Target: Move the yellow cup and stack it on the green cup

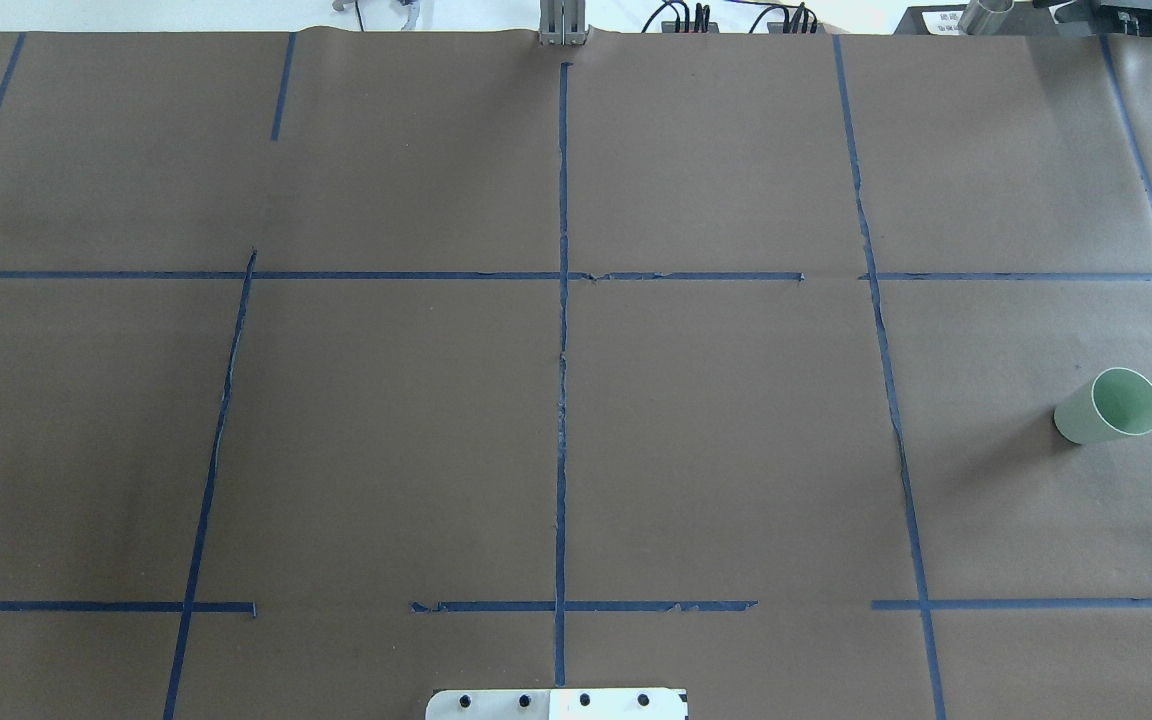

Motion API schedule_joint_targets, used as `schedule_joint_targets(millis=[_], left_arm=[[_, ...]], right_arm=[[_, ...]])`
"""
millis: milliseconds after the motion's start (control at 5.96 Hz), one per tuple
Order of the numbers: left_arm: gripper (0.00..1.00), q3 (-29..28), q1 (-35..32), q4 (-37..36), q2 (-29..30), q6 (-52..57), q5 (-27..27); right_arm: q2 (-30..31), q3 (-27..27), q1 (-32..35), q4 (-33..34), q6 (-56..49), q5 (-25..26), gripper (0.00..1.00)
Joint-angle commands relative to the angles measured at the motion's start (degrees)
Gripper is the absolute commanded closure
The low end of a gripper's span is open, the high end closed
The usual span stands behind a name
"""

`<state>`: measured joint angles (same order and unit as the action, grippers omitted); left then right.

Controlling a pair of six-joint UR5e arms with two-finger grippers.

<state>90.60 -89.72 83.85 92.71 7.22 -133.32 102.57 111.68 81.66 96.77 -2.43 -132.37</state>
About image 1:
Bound shiny metal cylinder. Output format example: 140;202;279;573
957;0;1015;36

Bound black cables at table edge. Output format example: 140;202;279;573
642;0;821;36

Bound brown paper table cover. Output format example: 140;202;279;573
0;28;1152;719

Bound white mounting plate with bolts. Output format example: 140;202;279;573
425;687;690;719

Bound light green plastic cup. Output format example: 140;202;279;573
1052;366;1152;445

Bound aluminium frame post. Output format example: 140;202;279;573
538;0;589;47

